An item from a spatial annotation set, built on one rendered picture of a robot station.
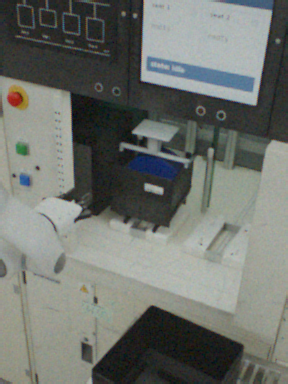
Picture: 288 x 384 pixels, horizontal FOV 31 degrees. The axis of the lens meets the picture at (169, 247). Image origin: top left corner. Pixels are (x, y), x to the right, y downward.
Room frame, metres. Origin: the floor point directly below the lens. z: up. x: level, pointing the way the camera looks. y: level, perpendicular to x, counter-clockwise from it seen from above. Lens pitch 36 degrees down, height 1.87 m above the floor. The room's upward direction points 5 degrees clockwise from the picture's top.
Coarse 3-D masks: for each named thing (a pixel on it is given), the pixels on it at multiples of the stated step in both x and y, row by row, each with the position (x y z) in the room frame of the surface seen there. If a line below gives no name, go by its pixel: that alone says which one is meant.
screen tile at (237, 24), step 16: (208, 16) 1.15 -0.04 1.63; (224, 16) 1.14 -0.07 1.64; (240, 16) 1.13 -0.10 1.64; (256, 16) 1.12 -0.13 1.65; (224, 32) 1.14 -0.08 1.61; (240, 32) 1.13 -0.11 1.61; (256, 32) 1.11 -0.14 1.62; (208, 48) 1.15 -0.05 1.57; (224, 48) 1.14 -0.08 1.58; (240, 48) 1.12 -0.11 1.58; (256, 48) 1.11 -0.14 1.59; (224, 64) 1.13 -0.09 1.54; (240, 64) 1.12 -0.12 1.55; (256, 64) 1.11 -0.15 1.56
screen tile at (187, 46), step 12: (156, 0) 1.20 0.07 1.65; (168, 0) 1.19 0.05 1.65; (156, 12) 1.20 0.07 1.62; (168, 12) 1.19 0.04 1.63; (180, 12) 1.18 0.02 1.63; (180, 24) 1.18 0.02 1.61; (192, 24) 1.17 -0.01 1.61; (156, 36) 1.20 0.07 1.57; (168, 36) 1.18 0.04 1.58; (180, 36) 1.17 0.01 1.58; (192, 36) 1.16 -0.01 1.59; (156, 48) 1.19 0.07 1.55; (168, 48) 1.18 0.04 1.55; (180, 48) 1.17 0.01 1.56; (192, 48) 1.16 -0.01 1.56
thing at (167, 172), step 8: (136, 160) 1.53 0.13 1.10; (144, 160) 1.52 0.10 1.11; (152, 160) 1.51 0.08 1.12; (160, 160) 1.50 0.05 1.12; (136, 168) 1.53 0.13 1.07; (144, 168) 1.52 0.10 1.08; (152, 168) 1.51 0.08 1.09; (160, 168) 1.50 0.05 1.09; (168, 168) 1.50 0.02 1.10; (160, 176) 1.51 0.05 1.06; (168, 176) 1.50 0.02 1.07
